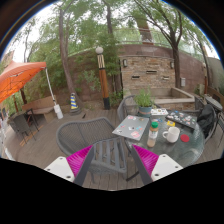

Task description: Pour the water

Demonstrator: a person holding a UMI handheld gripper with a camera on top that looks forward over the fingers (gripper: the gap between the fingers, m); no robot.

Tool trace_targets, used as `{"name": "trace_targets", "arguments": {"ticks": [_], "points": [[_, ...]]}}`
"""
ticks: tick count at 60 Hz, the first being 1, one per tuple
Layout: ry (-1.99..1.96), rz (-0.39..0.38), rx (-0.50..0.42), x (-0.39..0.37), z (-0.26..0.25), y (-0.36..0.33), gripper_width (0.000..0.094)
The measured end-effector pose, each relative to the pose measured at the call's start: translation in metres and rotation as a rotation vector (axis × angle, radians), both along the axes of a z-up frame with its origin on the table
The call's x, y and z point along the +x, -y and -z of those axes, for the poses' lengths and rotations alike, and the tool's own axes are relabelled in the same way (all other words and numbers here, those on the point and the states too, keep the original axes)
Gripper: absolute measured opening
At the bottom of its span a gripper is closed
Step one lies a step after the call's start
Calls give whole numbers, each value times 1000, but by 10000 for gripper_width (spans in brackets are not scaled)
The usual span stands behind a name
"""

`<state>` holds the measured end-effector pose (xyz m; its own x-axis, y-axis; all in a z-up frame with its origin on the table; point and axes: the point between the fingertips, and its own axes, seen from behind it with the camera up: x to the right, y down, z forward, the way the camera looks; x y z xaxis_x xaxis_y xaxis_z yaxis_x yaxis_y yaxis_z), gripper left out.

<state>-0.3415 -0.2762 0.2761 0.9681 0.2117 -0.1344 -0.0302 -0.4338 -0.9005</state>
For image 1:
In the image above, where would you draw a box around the clear bottle with green cap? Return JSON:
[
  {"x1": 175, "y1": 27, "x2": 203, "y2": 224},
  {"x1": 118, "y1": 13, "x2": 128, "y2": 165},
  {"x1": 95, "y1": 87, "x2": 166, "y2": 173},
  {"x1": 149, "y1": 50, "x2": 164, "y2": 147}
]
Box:
[{"x1": 147, "y1": 122, "x2": 158, "y2": 147}]

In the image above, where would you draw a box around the potted green herb plant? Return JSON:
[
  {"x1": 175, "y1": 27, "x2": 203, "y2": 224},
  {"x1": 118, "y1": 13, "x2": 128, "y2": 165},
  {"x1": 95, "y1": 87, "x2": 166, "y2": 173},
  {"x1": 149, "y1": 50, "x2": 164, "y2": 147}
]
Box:
[{"x1": 134, "y1": 89, "x2": 155, "y2": 117}]

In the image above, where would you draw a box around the silver laptop with stickers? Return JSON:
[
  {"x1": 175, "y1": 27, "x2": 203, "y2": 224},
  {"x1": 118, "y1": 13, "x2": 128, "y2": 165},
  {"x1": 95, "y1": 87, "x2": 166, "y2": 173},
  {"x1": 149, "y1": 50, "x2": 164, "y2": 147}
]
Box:
[{"x1": 113, "y1": 115, "x2": 149, "y2": 141}]

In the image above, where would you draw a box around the round glass patio table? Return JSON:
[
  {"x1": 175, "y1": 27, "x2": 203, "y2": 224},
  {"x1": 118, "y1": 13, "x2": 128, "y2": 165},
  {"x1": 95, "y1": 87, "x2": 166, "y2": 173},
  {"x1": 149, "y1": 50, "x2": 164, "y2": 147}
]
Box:
[{"x1": 125, "y1": 115, "x2": 205, "y2": 167}]

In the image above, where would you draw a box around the black jacket on chair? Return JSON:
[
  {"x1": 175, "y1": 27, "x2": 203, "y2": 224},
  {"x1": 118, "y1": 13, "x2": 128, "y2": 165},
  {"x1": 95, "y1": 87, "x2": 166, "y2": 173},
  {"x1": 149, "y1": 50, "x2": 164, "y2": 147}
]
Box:
[{"x1": 197, "y1": 104, "x2": 216, "y2": 138}]

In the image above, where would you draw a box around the dark wicker chair left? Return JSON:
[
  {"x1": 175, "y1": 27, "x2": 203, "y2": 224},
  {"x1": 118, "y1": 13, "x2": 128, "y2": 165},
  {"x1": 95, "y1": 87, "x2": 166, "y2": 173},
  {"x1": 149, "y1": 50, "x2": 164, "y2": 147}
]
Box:
[{"x1": 10, "y1": 113, "x2": 35, "y2": 142}]

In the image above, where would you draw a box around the small yellow object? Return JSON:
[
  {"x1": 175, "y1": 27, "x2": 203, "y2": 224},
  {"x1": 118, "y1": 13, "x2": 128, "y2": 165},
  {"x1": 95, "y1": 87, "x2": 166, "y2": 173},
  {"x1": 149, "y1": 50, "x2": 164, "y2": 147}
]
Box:
[{"x1": 167, "y1": 120, "x2": 175, "y2": 127}]

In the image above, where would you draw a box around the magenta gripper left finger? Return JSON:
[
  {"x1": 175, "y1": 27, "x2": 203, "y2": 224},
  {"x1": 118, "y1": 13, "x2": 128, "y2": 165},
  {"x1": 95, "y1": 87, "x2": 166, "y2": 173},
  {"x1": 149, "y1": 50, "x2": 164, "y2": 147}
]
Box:
[{"x1": 45, "y1": 145, "x2": 94, "y2": 186}]

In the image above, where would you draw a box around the striped wooden lamp post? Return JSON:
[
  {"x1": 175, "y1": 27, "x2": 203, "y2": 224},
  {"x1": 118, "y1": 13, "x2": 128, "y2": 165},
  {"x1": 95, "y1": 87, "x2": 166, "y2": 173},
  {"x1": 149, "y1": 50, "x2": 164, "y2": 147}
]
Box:
[{"x1": 95, "y1": 46, "x2": 110, "y2": 110}]

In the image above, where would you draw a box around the white ceramic mug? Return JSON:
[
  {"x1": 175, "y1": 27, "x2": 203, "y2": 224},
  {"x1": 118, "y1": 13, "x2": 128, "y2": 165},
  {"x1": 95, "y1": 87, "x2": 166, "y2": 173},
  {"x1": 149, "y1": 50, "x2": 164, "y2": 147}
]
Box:
[{"x1": 162, "y1": 127, "x2": 180, "y2": 143}]

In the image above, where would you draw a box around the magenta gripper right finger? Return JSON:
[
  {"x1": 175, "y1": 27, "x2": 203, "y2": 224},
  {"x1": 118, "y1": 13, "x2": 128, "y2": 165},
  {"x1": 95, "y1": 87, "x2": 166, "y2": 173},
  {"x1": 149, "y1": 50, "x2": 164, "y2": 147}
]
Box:
[{"x1": 131, "y1": 145, "x2": 182, "y2": 185}]

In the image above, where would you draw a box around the grey wicker chair far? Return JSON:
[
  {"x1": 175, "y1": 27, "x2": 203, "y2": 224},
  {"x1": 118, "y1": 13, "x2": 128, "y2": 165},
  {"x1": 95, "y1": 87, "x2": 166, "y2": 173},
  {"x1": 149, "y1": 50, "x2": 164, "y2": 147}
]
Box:
[{"x1": 117, "y1": 95, "x2": 138, "y2": 121}]

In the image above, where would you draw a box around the stone brick fountain wall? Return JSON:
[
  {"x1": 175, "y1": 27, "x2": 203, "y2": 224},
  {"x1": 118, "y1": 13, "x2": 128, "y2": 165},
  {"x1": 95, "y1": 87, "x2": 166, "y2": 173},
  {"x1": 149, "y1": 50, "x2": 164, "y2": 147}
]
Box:
[{"x1": 121, "y1": 55, "x2": 194, "y2": 104}]

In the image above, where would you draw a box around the orange patio umbrella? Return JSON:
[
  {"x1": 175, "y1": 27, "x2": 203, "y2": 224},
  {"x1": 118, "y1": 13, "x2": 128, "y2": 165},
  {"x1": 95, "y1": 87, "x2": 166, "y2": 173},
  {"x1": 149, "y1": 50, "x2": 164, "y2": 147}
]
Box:
[{"x1": 0, "y1": 61, "x2": 46, "y2": 103}]

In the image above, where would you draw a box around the grey wicker chair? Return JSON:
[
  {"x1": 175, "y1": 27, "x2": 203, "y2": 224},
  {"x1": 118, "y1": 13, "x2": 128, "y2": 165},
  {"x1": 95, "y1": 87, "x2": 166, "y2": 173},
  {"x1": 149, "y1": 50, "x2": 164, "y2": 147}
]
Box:
[
  {"x1": 117, "y1": 95, "x2": 138, "y2": 121},
  {"x1": 56, "y1": 117, "x2": 127, "y2": 177}
]

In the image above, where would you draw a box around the white book with stickers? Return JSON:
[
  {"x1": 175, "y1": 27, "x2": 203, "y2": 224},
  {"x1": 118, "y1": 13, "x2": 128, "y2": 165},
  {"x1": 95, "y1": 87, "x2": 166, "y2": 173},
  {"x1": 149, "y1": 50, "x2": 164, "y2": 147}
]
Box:
[{"x1": 151, "y1": 108, "x2": 168, "y2": 116}]

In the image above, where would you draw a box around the wooden bench left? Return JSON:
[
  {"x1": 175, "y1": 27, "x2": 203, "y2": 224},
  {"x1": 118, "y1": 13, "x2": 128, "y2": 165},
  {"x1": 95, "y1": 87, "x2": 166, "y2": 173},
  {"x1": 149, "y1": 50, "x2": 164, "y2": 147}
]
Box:
[{"x1": 22, "y1": 96, "x2": 55, "y2": 117}]

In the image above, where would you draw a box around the grey wicker chair near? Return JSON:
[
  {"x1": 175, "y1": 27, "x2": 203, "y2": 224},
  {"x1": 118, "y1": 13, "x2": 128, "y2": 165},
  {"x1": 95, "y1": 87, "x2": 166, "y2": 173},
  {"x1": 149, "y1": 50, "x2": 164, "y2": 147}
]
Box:
[{"x1": 56, "y1": 117, "x2": 127, "y2": 177}]

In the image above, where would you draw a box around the black laptop with stickers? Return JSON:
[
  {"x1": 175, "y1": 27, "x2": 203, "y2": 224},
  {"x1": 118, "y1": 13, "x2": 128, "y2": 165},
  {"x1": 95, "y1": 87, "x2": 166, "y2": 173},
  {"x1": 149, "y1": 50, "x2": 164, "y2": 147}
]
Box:
[{"x1": 166, "y1": 110, "x2": 197, "y2": 129}]

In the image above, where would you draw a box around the yellow blue traffic cone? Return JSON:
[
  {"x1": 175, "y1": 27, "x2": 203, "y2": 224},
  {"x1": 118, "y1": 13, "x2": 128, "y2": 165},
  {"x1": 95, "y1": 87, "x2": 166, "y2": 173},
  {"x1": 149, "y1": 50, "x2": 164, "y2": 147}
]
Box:
[{"x1": 70, "y1": 93, "x2": 80, "y2": 113}]

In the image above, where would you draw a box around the red round coaster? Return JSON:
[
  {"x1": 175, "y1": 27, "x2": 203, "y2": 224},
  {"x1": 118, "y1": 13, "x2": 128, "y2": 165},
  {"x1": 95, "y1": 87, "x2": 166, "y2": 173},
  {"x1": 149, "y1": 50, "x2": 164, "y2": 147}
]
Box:
[{"x1": 180, "y1": 134, "x2": 190, "y2": 142}]

